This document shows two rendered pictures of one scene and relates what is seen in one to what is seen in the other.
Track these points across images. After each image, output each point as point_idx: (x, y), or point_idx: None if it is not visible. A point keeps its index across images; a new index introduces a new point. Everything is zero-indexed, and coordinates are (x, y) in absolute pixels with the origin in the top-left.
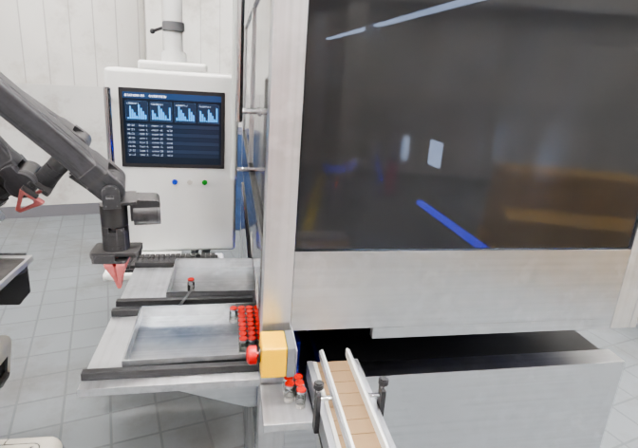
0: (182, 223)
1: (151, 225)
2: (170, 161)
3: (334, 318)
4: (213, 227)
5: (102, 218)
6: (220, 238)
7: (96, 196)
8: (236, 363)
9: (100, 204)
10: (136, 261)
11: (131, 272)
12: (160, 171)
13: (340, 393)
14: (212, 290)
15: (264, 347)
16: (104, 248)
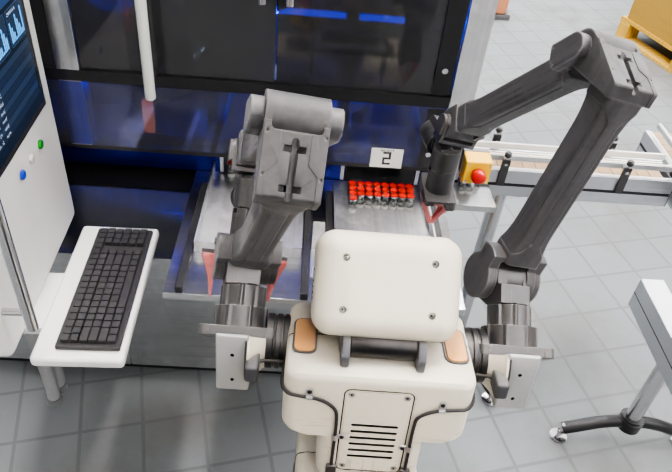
0: (42, 230)
1: (25, 270)
2: (12, 145)
3: None
4: (59, 203)
5: (456, 164)
6: (66, 211)
7: (477, 141)
8: (433, 209)
9: (451, 154)
10: (178, 285)
11: (128, 325)
12: (7, 172)
13: None
14: (302, 212)
15: (491, 161)
16: (449, 190)
